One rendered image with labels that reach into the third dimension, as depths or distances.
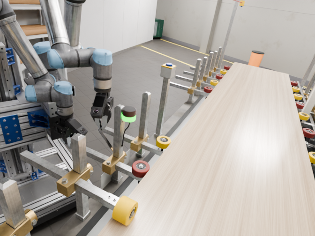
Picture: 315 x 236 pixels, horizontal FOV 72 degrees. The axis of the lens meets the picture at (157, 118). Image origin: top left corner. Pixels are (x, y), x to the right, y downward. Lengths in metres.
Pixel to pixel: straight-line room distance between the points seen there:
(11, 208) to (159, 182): 0.52
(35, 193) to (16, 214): 1.17
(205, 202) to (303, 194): 0.47
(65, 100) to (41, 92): 0.11
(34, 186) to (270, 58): 6.83
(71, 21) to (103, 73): 0.46
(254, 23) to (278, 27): 0.74
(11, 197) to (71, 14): 0.90
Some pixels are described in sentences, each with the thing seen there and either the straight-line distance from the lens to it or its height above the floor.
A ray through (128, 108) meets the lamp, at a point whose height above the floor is 1.14.
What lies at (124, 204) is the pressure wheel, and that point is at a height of 0.98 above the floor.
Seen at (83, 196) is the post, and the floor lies 0.84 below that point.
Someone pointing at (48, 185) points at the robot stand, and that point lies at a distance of 1.94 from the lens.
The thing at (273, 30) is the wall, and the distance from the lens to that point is 7.46.
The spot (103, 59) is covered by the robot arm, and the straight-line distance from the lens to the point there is 0.89.
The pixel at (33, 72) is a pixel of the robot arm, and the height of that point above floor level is 1.19.
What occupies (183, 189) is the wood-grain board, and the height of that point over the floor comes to 0.90.
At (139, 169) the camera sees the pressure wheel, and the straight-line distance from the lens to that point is 0.98.
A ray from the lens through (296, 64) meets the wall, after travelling 7.24.
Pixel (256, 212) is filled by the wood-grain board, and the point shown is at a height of 0.90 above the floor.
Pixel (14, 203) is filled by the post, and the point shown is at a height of 1.06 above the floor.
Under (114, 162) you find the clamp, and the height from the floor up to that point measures 0.87.
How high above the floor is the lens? 1.57
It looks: 29 degrees down
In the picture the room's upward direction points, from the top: 8 degrees clockwise
